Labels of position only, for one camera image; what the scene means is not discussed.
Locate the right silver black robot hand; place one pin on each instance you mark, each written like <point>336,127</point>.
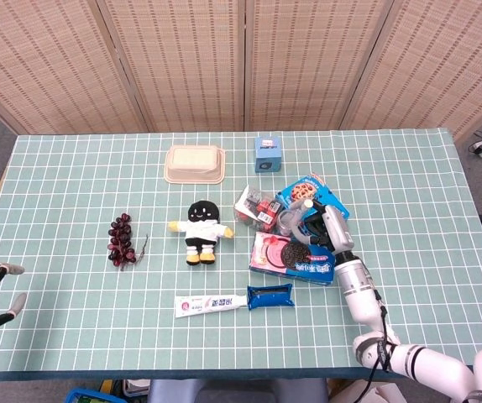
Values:
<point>337,228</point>

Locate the clear plastic test tube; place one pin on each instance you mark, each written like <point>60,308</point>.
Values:
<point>307,204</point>

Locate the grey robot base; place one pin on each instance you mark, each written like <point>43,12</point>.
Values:
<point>237,392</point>

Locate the white toothpaste tube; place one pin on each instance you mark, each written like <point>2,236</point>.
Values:
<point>207,305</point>

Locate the blue chocolate chip cookie box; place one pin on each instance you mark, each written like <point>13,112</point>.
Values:
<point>302,191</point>

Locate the pink and blue Oreo box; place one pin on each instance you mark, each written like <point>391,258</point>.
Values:
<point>283,258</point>

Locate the clear bag of coffee capsules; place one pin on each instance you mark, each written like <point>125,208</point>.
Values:
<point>255,207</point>

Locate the blue Oreo snack packet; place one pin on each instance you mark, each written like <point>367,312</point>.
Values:
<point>270,297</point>

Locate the small light blue box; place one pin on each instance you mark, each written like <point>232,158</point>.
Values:
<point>268,153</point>

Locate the black and white plush doll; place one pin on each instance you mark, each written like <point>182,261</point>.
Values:
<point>201,233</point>

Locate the blue plastic crate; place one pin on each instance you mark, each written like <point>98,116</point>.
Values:
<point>87,396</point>

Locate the green grid tablecloth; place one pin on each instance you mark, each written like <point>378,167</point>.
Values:
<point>77,189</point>

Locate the dark red grape bunch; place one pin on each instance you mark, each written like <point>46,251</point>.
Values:
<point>121,241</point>

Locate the beige plastic food container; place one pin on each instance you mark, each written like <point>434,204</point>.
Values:
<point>194,163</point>

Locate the brown cardboard box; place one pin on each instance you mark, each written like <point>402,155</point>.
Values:
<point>350,392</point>

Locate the black plug adapter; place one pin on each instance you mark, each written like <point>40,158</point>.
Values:
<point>480,146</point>

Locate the bamboo folding screen panel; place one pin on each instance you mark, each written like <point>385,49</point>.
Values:
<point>308,63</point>
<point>182,63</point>
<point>43,63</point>
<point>442,63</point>

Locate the small white box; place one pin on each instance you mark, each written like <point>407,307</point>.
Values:
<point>136,387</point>

